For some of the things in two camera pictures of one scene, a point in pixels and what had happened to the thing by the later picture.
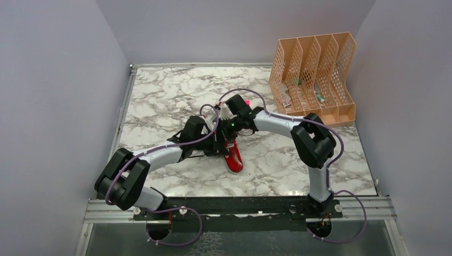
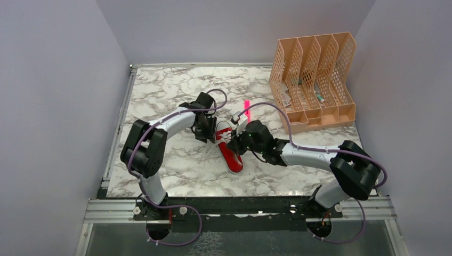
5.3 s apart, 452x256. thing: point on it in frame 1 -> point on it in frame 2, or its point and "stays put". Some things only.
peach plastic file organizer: [310, 74] stays put
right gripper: [222, 128] -> [235, 142]
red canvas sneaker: [234, 159] stays put
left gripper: [217, 148] -> [210, 134]
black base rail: [239, 214] stays put
